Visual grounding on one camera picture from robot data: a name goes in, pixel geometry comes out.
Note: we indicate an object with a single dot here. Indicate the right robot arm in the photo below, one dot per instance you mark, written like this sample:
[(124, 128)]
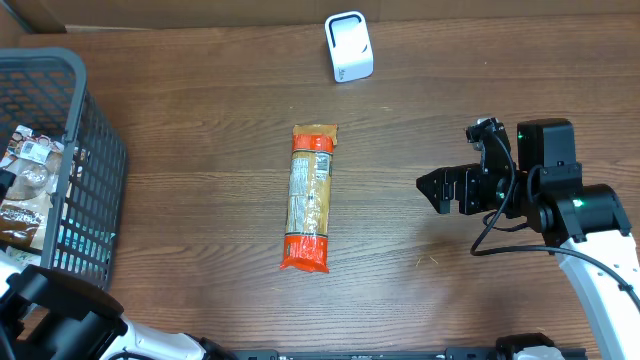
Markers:
[(536, 201)]

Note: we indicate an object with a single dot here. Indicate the beige bread snack pouch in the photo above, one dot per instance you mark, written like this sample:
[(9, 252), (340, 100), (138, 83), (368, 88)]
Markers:
[(35, 160)]

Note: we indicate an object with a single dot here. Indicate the white barcode scanner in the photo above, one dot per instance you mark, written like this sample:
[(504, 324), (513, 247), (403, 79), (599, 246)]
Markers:
[(349, 46)]

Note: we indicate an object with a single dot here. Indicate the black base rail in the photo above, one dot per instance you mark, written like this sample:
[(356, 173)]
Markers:
[(454, 353)]

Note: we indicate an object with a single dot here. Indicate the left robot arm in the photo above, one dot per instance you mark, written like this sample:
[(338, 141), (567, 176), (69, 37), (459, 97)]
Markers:
[(50, 315)]

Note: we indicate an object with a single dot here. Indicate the orange spaghetti packet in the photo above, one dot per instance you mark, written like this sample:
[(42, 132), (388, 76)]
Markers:
[(309, 191)]

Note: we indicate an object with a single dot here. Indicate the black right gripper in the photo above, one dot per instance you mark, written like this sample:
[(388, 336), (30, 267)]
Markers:
[(466, 178)]

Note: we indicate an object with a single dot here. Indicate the grey plastic mesh basket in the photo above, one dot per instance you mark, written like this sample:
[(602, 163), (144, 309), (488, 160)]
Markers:
[(45, 89)]

